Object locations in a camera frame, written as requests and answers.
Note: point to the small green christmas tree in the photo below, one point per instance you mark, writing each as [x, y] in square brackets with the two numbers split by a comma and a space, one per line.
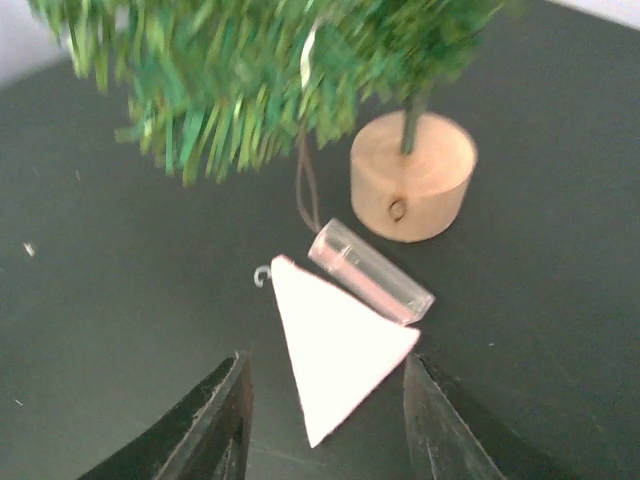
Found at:
[221, 86]

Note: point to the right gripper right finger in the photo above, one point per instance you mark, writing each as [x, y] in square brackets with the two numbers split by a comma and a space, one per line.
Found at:
[451, 436]

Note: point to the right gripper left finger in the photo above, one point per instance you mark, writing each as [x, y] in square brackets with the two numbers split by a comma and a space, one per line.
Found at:
[205, 435]

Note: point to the clear battery box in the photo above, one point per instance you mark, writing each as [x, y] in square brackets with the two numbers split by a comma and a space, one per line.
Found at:
[368, 274]

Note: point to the pink cone ornament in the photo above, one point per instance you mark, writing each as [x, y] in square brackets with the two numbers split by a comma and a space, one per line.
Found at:
[340, 349]

